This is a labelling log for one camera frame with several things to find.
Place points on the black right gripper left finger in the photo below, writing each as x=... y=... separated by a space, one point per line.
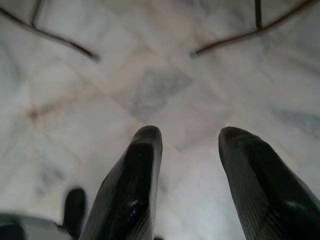
x=130 y=190

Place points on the dark metal chair base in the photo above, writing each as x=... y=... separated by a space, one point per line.
x=252 y=32

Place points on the black robot foot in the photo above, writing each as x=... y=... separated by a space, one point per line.
x=74 y=210

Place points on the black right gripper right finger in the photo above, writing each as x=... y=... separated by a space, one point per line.
x=265 y=190

